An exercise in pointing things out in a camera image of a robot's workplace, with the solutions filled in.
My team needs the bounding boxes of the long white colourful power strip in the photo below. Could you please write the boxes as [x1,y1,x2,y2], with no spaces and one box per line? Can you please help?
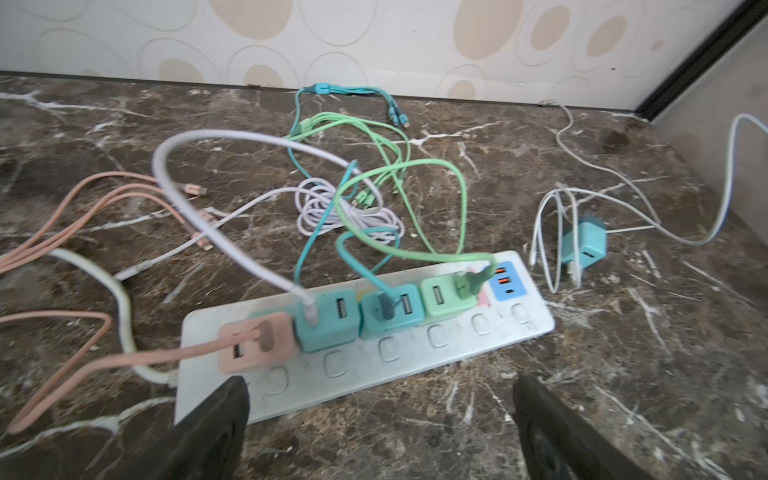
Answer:
[174,251,555,424]

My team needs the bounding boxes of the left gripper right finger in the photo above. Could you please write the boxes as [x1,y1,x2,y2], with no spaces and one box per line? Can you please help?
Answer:
[513,375,651,479]

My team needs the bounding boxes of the lilac usb cable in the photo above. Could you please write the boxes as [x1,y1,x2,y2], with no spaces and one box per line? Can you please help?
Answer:
[113,129,407,325]

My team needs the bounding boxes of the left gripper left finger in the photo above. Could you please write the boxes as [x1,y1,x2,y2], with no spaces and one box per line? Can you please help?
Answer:
[111,376,250,479]

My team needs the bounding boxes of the teal charger plug front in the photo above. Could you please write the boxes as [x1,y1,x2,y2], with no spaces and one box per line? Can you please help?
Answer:
[294,289,362,352]

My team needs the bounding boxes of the teal charger plug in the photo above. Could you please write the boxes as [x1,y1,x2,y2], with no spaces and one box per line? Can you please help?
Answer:
[294,289,362,352]
[359,283,426,340]
[561,216,607,269]

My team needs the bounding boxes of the light green charger plug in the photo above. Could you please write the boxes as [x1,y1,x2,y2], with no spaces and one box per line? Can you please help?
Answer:
[418,274,479,324]

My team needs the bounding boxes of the teal usb cable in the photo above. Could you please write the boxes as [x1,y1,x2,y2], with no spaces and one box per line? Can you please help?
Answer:
[286,82,413,320]

